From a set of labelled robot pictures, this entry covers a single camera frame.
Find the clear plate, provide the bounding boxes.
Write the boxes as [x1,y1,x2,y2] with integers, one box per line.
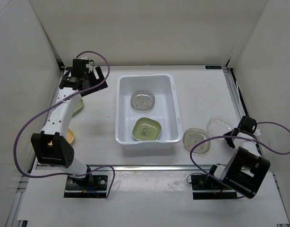
[130,91,155,111]
[206,116,233,137]
[183,128,211,154]

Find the yellow square plate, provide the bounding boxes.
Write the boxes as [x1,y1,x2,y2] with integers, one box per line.
[66,129,74,144]

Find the green plate with panda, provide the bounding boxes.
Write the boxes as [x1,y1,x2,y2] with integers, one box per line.
[132,117,162,141]

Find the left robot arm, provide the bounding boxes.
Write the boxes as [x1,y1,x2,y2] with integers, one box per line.
[31,57,104,189]

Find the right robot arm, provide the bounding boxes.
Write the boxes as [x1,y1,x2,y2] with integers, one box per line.
[206,116,271,199]

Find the white plastic bin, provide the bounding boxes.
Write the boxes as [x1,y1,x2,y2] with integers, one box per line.
[115,74,183,150]

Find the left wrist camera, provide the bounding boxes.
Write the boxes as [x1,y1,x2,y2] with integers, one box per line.
[75,57,94,73]

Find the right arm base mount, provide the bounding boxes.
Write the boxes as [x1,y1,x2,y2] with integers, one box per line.
[186,173,238,200]

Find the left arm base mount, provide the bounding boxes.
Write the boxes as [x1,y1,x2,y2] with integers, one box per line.
[63,172,115,199]

